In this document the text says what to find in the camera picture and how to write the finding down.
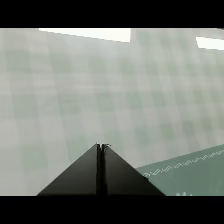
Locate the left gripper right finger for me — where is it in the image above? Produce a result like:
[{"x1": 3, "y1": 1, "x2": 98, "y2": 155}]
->
[{"x1": 99, "y1": 143, "x2": 167, "y2": 197}]

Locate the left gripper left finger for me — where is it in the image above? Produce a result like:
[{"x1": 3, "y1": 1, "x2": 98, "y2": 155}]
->
[{"x1": 37, "y1": 143, "x2": 101, "y2": 197}]

